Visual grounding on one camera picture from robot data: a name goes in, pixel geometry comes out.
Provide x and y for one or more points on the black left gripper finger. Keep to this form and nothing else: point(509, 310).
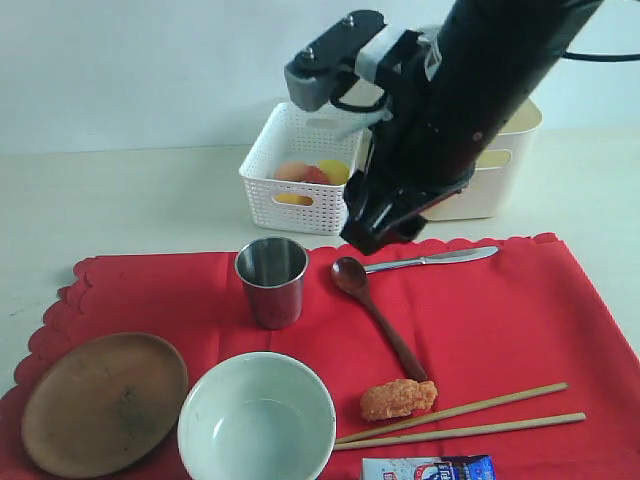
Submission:
point(371, 213)

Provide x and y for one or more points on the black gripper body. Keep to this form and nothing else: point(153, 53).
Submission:
point(449, 101)

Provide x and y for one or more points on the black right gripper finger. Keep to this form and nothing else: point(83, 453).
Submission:
point(401, 217)

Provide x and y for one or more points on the yellow lemon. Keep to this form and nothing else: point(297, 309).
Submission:
point(336, 171)

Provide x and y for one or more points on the red sausage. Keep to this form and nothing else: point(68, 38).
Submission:
point(314, 175)

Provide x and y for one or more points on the orange cheese wedge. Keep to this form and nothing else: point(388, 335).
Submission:
point(293, 199)

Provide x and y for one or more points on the brown egg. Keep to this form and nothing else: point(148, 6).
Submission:
point(291, 171)

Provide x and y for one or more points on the fried chicken nugget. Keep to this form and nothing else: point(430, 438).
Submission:
point(398, 398)

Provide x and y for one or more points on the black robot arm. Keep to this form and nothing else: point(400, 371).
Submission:
point(542, 31)

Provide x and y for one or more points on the dark wooden spoon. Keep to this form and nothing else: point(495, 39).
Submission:
point(349, 276)

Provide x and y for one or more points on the cream plastic bin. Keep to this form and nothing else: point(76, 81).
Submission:
point(496, 169)

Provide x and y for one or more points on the silver table knife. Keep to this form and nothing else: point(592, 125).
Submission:
point(449, 257)

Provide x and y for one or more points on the white perforated plastic basket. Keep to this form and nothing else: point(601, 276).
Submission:
point(292, 135)

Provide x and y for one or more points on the stainless steel cup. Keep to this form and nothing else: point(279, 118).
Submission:
point(272, 271)

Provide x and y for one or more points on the red scalloped cloth mat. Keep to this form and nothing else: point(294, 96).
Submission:
point(527, 316)

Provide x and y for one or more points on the upper wooden chopstick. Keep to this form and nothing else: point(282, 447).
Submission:
point(455, 411)

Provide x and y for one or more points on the wooden chopstick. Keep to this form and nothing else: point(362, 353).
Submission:
point(455, 411)
point(463, 432)

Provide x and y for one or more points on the pale green bowl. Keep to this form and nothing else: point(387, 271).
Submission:
point(258, 415)

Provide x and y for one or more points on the blue white snack packet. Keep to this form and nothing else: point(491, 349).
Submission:
point(476, 467)

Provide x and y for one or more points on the lower wooden chopstick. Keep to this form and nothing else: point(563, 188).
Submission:
point(463, 432)

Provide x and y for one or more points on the brown oval plate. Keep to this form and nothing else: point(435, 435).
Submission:
point(104, 405)

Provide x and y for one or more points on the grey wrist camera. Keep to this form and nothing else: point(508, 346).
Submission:
point(360, 46)

